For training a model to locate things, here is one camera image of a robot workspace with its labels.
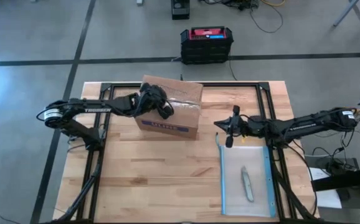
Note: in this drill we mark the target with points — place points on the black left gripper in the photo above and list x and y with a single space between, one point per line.
152 96

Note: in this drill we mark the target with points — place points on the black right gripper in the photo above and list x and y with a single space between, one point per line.
234 127

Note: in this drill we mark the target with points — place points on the brown Uline cardboard box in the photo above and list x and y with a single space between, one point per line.
183 93

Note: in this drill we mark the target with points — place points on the white mesh blue-zipper bag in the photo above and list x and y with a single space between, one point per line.
248 155

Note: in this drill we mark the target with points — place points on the grey metal utility knife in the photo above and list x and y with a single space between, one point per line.
247 186

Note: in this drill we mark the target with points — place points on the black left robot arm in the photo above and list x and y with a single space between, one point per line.
99 109

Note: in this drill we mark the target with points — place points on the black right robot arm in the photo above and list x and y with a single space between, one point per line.
307 126

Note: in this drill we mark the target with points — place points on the red and black toolbox stack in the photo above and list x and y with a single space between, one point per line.
206 46

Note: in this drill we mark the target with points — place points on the black box-shaped floor device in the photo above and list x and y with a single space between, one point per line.
180 9

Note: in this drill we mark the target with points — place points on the white power strip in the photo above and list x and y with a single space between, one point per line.
139 2

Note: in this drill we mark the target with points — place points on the black power adapter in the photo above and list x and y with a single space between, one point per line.
335 166

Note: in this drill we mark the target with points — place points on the white paper sheet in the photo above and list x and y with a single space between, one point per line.
329 199

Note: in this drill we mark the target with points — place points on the black metal bar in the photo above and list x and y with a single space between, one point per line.
348 179

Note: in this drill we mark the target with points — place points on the grey metal table leg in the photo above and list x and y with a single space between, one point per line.
345 12

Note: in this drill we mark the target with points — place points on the grey base plate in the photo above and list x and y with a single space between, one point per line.
317 161

